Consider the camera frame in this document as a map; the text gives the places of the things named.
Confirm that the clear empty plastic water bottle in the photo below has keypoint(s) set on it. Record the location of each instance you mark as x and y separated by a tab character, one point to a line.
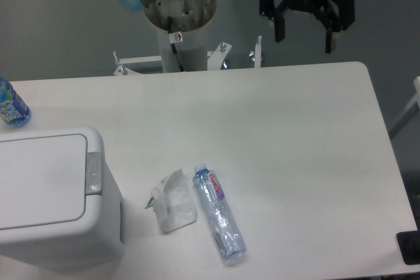
218	213

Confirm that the blue labelled drink bottle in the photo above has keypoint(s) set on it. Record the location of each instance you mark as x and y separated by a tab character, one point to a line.
14	111

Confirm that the black clamp on table edge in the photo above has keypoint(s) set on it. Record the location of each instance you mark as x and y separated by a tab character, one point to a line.
408	242

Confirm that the white frame at right edge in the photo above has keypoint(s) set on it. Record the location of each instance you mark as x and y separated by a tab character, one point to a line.
406	113

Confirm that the crumpled clear plastic wrapper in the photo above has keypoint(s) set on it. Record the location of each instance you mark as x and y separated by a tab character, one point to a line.
173	203

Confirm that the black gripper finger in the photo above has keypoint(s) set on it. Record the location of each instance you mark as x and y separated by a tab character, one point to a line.
335	16
275	13

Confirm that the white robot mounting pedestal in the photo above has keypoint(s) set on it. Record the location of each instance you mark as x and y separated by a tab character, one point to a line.
181	29

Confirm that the grey trash can push button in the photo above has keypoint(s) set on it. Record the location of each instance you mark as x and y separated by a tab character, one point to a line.
93	174

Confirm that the white trash can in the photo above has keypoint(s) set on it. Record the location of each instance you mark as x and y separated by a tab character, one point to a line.
46	218

